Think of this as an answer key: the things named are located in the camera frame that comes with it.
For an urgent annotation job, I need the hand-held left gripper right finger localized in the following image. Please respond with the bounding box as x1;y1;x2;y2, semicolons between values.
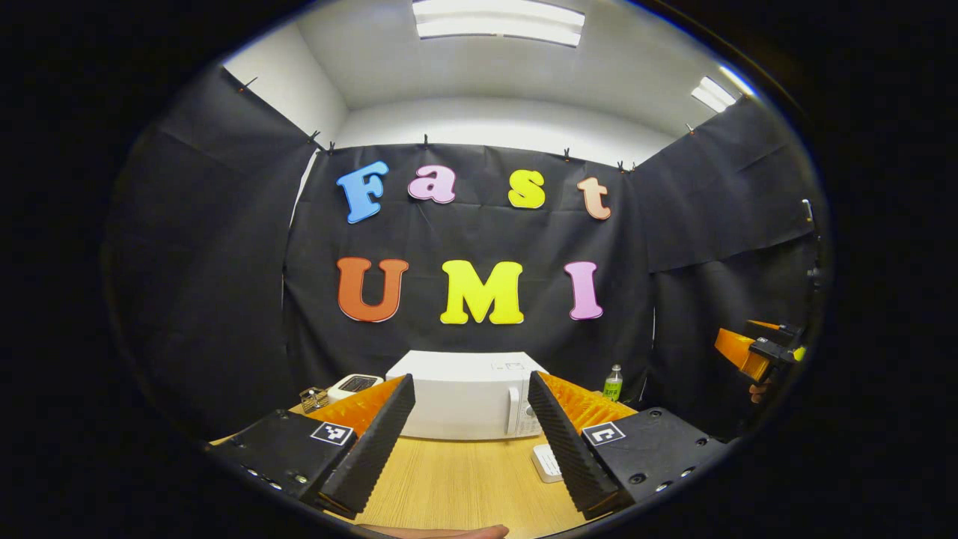
528;371;728;521

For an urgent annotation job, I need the white rectangular tray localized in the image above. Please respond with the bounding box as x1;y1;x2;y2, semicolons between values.
531;443;564;484

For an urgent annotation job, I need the black backdrop cloth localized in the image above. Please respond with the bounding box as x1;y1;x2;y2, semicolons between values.
105;64;832;442

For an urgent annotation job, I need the white microwave oven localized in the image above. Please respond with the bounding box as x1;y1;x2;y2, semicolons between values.
385;350;549;441

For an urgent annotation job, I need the long ceiling light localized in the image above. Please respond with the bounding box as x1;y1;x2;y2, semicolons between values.
412;0;586;47

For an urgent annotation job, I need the white toaster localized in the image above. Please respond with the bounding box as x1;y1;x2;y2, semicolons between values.
327;374;385;403

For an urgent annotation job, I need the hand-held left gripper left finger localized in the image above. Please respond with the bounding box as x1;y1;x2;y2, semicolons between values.
206;374;417;521

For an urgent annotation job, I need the small ceiling light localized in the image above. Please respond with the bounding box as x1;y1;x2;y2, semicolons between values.
691;75;738;113

